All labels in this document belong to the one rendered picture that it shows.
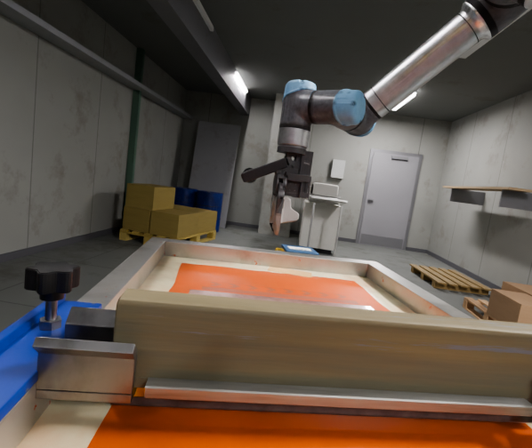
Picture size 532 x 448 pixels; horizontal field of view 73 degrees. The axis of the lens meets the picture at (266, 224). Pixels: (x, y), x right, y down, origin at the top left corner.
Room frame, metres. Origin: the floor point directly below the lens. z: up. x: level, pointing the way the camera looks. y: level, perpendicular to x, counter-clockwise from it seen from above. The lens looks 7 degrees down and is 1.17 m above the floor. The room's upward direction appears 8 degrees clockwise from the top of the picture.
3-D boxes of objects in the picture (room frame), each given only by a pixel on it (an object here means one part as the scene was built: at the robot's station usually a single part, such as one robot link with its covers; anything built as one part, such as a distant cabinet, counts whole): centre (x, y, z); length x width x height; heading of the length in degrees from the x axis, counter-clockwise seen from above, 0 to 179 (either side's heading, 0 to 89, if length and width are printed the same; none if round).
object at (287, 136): (0.89, -0.04, 1.27); 0.08 x 0.08 x 0.05
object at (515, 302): (3.54, -2.71, 0.19); 1.09 x 0.73 x 0.39; 176
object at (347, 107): (0.85, -0.13, 1.35); 0.11 x 0.11 x 0.08; 57
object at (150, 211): (5.77, 1.50, 0.42); 1.51 x 1.19 x 0.85; 176
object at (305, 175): (0.89, -0.05, 1.19); 0.09 x 0.08 x 0.12; 97
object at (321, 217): (6.69, -0.98, 0.62); 2.61 x 0.66 x 1.23; 176
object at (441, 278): (5.32, -2.81, 0.05); 1.14 x 0.78 x 0.11; 176
